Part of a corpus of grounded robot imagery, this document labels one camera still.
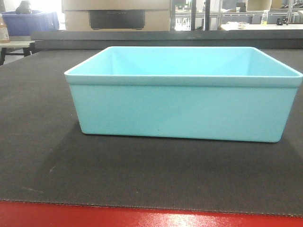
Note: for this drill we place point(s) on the red conveyor edge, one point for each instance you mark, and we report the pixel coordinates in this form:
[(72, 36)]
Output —
[(24, 214)]

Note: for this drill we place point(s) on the brown labelled bottle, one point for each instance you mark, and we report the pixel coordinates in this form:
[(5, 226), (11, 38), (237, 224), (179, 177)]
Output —
[(4, 36)]

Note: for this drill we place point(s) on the white side table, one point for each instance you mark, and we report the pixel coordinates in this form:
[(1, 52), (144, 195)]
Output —
[(26, 46)]

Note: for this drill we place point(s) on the light blue plastic bin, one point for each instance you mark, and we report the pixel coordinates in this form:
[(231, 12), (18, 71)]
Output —
[(213, 93)]

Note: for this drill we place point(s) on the yellow liquid bottle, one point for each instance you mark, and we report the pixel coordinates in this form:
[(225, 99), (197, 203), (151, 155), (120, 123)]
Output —
[(264, 18)]

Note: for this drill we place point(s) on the dark grey conveyor belt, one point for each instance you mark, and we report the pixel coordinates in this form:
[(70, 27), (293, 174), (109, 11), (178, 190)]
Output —
[(44, 156)]

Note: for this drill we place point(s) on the blue tub on table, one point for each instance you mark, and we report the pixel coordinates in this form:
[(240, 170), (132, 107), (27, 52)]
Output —
[(25, 24)]

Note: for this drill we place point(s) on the dark object in tub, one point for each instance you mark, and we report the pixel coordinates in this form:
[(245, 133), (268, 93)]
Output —
[(24, 7)]

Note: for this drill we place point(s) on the dark conveyor end frame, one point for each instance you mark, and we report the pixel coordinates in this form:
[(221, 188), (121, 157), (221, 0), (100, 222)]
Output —
[(93, 40)]

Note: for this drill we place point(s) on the beige machine with black panel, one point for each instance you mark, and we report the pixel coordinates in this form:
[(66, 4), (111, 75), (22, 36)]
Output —
[(117, 15)]

